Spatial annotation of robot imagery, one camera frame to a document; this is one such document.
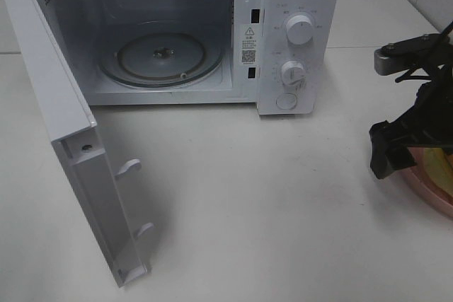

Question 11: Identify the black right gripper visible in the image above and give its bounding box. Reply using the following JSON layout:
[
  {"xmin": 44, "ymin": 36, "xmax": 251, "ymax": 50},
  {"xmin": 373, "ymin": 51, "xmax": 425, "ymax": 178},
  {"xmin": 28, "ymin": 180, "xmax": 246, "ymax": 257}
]
[{"xmin": 369, "ymin": 82, "xmax": 452, "ymax": 180}]

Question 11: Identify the pink round plate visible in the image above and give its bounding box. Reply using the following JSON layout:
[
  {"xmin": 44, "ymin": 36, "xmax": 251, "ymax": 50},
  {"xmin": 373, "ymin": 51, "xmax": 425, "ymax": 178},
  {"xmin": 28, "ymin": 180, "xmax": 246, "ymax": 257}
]
[{"xmin": 401, "ymin": 148, "xmax": 452, "ymax": 219}]

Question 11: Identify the round white door button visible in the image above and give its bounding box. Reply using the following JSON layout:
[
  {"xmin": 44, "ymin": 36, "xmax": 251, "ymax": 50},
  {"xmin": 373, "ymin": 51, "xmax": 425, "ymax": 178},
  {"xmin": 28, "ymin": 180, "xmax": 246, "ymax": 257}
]
[{"xmin": 276, "ymin": 93, "xmax": 297, "ymax": 110}]

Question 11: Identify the white microwave door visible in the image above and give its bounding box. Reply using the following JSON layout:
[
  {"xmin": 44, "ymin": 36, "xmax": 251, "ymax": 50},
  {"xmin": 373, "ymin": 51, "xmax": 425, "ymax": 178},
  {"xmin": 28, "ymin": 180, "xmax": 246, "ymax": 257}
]
[{"xmin": 5, "ymin": 0, "xmax": 152, "ymax": 286}]

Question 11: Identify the toast sandwich with filling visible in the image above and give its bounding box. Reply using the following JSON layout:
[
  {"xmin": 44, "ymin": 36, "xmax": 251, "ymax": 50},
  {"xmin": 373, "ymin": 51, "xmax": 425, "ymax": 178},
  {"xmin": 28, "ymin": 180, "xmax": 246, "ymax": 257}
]
[{"xmin": 423, "ymin": 148, "xmax": 452, "ymax": 196}]

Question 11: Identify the lower white timer knob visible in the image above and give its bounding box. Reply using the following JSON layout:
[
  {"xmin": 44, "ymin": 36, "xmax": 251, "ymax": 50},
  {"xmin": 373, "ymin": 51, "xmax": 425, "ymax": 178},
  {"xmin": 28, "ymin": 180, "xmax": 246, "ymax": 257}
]
[{"xmin": 281, "ymin": 61, "xmax": 306, "ymax": 87}]

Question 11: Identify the upper white power knob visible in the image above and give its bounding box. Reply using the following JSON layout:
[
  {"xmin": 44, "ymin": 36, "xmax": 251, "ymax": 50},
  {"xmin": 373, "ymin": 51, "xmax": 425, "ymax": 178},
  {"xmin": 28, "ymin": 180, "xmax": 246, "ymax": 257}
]
[{"xmin": 285, "ymin": 14, "xmax": 314, "ymax": 45}]

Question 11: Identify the white microwave oven body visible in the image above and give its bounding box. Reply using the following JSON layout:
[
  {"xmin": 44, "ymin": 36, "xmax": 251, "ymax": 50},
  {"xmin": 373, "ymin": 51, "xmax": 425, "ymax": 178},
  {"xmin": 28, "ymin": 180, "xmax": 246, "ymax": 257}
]
[{"xmin": 55, "ymin": 0, "xmax": 336, "ymax": 115}]

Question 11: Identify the white warning label sticker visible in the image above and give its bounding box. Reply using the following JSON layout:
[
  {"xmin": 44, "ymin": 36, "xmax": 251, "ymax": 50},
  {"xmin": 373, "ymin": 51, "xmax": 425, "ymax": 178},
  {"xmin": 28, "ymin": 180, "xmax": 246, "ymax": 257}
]
[{"xmin": 239, "ymin": 24, "xmax": 260, "ymax": 65}]

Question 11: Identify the glass microwave turntable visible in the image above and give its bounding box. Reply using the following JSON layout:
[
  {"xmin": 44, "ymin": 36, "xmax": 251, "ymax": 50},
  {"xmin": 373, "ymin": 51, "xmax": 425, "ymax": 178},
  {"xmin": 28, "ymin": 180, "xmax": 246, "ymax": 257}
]
[{"xmin": 99, "ymin": 32, "xmax": 224, "ymax": 88}]

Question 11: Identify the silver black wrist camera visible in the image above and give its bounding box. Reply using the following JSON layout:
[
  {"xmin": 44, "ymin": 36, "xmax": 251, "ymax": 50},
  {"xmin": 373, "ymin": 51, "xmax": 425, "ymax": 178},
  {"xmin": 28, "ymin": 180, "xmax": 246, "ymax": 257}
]
[{"xmin": 374, "ymin": 33, "xmax": 452, "ymax": 76}]

